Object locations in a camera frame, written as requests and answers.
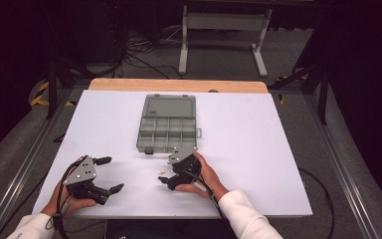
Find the black metal stand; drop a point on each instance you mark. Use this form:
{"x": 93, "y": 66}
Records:
{"x": 51, "y": 86}
{"x": 323, "y": 96}

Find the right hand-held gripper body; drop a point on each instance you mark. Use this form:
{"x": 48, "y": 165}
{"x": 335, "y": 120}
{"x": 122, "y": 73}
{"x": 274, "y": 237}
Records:
{"x": 182, "y": 152}

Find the white table cover sheet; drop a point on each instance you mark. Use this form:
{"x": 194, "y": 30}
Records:
{"x": 245, "y": 132}

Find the white metal stand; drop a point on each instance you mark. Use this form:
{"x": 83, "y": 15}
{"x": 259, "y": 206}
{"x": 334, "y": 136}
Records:
{"x": 225, "y": 21}

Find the person's right hand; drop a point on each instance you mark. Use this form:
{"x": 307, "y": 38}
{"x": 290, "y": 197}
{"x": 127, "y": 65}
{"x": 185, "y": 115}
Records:
{"x": 212, "y": 182}

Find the person's left hand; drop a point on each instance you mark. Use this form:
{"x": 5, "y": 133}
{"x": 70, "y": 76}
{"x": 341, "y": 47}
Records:
{"x": 51, "y": 207}

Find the aluminium floor rail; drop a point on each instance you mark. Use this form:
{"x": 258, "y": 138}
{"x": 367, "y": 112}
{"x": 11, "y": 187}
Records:
{"x": 338, "y": 159}
{"x": 23, "y": 172}

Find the grey plastic compartment box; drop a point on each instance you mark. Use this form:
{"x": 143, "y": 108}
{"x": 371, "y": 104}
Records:
{"x": 165, "y": 126}

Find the yellow black floor tape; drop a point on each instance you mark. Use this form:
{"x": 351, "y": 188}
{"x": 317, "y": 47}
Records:
{"x": 39, "y": 96}

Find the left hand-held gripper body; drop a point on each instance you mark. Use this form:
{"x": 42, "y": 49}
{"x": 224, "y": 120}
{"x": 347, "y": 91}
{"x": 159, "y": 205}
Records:
{"x": 81, "y": 172}

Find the person's dark lap clothing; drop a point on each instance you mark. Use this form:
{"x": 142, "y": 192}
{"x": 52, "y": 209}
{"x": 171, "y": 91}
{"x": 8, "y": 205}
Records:
{"x": 165, "y": 230}

